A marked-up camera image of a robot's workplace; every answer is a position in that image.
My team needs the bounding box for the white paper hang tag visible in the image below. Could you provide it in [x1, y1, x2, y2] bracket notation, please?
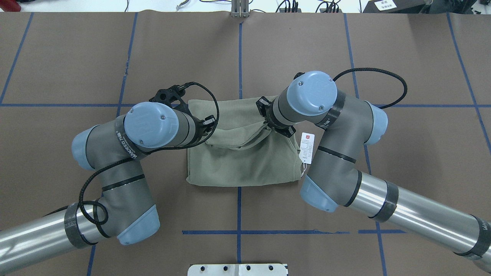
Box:
[299, 132, 315, 164]

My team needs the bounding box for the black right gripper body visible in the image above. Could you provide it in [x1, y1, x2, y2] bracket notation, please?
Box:
[256, 96, 296, 138]

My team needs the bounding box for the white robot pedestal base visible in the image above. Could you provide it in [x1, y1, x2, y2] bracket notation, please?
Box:
[187, 263, 289, 276]

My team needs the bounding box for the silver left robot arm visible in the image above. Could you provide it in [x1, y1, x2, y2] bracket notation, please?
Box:
[1, 82, 220, 275]

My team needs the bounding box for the olive green long-sleeve shirt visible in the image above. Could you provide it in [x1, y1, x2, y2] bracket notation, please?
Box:
[186, 98, 302, 187]

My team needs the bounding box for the black box with label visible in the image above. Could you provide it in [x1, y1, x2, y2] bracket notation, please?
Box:
[362, 0, 433, 14]

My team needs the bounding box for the red water bottle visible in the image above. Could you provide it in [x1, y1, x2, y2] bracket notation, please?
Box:
[0, 0, 21, 12]

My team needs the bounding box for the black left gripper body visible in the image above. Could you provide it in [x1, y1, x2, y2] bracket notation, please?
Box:
[149, 85, 216, 138]

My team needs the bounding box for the aluminium frame post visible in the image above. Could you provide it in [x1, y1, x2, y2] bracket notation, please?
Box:
[231, 0, 250, 18]

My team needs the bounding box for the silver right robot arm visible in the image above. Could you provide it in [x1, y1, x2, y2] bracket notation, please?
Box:
[256, 67, 491, 273]

